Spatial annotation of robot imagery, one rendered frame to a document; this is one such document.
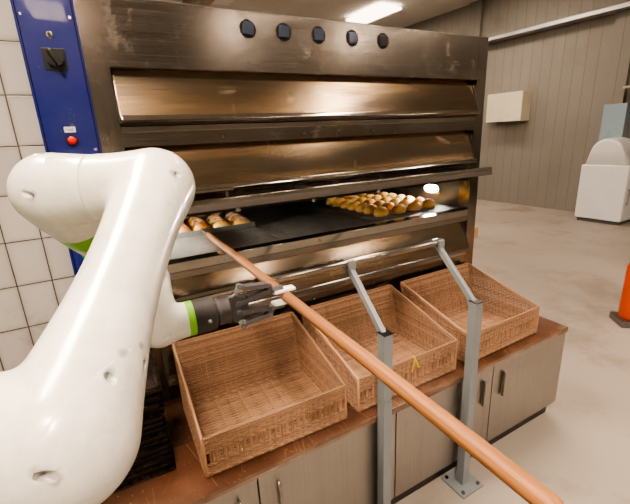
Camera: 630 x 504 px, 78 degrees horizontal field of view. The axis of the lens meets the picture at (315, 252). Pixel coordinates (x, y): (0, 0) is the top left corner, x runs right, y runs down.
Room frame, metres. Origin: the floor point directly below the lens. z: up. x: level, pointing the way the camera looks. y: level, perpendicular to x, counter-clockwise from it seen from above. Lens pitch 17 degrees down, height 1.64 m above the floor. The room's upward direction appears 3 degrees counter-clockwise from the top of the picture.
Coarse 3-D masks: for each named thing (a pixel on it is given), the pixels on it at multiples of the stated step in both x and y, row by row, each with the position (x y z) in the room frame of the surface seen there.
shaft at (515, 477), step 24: (216, 240) 1.70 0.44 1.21; (240, 264) 1.39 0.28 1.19; (312, 312) 0.91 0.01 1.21; (336, 336) 0.79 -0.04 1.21; (360, 360) 0.70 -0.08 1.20; (408, 384) 0.59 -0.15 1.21; (432, 408) 0.53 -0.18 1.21; (456, 432) 0.48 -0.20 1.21; (480, 456) 0.44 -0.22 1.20; (504, 456) 0.43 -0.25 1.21; (504, 480) 0.40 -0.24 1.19; (528, 480) 0.39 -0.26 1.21
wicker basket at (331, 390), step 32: (288, 320) 1.66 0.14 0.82; (192, 352) 1.45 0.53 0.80; (224, 352) 1.50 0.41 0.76; (256, 352) 1.55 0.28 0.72; (288, 352) 1.61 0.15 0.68; (320, 352) 1.43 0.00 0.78; (192, 384) 1.41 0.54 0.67; (224, 384) 1.46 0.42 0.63; (256, 384) 1.50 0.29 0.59; (288, 384) 1.49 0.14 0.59; (320, 384) 1.44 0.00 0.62; (192, 416) 1.11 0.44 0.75; (224, 416) 1.30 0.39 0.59; (256, 416) 1.29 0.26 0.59; (288, 416) 1.29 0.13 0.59; (320, 416) 1.22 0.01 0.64; (224, 448) 1.13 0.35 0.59; (256, 448) 1.10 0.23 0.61
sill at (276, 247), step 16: (464, 208) 2.31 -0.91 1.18; (368, 224) 2.00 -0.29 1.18; (384, 224) 1.99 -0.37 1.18; (400, 224) 2.04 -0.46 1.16; (416, 224) 2.10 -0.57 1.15; (288, 240) 1.75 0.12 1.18; (304, 240) 1.76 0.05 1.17; (320, 240) 1.80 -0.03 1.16; (336, 240) 1.85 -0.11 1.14; (192, 256) 1.56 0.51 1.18; (208, 256) 1.55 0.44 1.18; (224, 256) 1.58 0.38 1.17; (256, 256) 1.65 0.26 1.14
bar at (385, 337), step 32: (384, 256) 1.51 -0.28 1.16; (448, 256) 1.63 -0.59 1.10; (224, 288) 1.20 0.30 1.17; (480, 320) 1.47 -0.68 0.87; (384, 352) 1.23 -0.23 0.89; (384, 384) 1.23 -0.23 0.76; (384, 416) 1.23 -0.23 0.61; (384, 448) 1.23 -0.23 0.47; (384, 480) 1.23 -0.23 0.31; (448, 480) 1.49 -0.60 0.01
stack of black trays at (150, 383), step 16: (160, 384) 1.07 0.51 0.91; (144, 400) 1.03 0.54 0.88; (160, 400) 1.05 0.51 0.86; (144, 416) 1.04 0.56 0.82; (160, 416) 1.04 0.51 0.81; (144, 432) 1.02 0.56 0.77; (160, 432) 1.05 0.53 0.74; (144, 448) 1.03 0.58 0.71; (160, 448) 1.03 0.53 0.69; (144, 464) 1.02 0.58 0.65; (160, 464) 1.04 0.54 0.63; (128, 480) 1.00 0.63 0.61; (144, 480) 1.02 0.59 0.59
